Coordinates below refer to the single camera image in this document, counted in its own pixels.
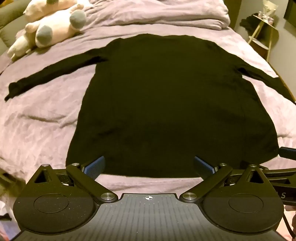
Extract dark wall screen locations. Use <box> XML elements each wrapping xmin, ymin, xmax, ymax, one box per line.
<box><xmin>283</xmin><ymin>0</ymin><xmax>296</xmax><ymax>22</ymax></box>

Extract cream plush toy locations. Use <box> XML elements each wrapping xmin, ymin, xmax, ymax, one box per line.
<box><xmin>23</xmin><ymin>0</ymin><xmax>79</xmax><ymax>17</ymax></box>

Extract white paper bag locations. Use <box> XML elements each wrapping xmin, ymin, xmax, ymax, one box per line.
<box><xmin>262</xmin><ymin>0</ymin><xmax>275</xmax><ymax>15</ymax></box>

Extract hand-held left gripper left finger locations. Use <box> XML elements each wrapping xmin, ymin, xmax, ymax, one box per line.
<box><xmin>30</xmin><ymin>155</ymin><xmax>119</xmax><ymax>205</ymax></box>

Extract dark cloth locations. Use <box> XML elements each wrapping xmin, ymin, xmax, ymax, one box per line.
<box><xmin>239</xmin><ymin>15</ymin><xmax>259</xmax><ymax>36</ymax></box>

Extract small pink figurines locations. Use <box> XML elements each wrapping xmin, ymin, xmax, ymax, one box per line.
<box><xmin>257</xmin><ymin>10</ymin><xmax>274</xmax><ymax>24</ymax></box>

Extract grey-green headboard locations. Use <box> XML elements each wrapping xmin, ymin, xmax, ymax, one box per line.
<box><xmin>0</xmin><ymin>0</ymin><xmax>31</xmax><ymax>48</ymax></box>

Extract black long-sleeved sweater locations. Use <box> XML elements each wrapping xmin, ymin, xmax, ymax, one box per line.
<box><xmin>4</xmin><ymin>34</ymin><xmax>296</xmax><ymax>178</ymax></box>

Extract purple duvet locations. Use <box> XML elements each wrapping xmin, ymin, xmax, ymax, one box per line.
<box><xmin>79</xmin><ymin>0</ymin><xmax>232</xmax><ymax>30</ymax></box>

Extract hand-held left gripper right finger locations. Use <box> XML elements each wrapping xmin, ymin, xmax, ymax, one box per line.
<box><xmin>179</xmin><ymin>155</ymin><xmax>271</xmax><ymax>204</ymax></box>

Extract white plush toy grey paws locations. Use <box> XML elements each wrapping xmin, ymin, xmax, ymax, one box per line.
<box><xmin>25</xmin><ymin>4</ymin><xmax>87</xmax><ymax>48</ymax></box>

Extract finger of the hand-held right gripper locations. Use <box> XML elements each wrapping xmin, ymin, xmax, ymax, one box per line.
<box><xmin>259</xmin><ymin>166</ymin><xmax>296</xmax><ymax>185</ymax></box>
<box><xmin>278</xmin><ymin>147</ymin><xmax>296</xmax><ymax>161</ymax></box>

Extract purple bed sheet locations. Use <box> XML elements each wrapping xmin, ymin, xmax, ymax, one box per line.
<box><xmin>0</xmin><ymin>23</ymin><xmax>296</xmax><ymax>200</ymax></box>

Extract yellow side table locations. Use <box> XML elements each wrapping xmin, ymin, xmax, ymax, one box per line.
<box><xmin>247</xmin><ymin>14</ymin><xmax>280</xmax><ymax>62</ymax></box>

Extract small white plush toy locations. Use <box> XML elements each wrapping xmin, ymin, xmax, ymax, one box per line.
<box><xmin>7</xmin><ymin>32</ymin><xmax>38</xmax><ymax>60</ymax></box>

